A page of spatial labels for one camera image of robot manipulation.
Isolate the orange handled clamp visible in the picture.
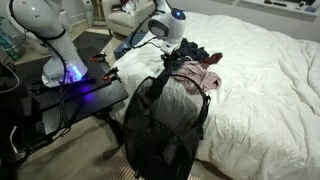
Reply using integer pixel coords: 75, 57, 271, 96
90, 53, 107, 62
102, 67, 120, 81

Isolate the dark red garment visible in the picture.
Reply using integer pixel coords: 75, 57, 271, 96
200, 53, 223, 65

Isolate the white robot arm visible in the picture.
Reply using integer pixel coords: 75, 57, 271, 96
7, 0, 186, 88

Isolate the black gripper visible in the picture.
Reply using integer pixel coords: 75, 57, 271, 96
161, 53, 181, 69

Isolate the black remote on sill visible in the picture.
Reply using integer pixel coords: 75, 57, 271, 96
264, 0, 287, 7

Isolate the black mesh laundry bag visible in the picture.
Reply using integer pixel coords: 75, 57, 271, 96
122, 73, 212, 180

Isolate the pink mauve garment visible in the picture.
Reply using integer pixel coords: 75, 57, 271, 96
174, 61, 221, 94

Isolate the dark navy hoodie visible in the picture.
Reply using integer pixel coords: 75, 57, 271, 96
169, 38, 209, 71

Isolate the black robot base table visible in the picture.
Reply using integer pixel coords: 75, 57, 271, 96
15, 58, 128, 135

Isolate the white duvet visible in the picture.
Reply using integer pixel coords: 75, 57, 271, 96
109, 11, 320, 180

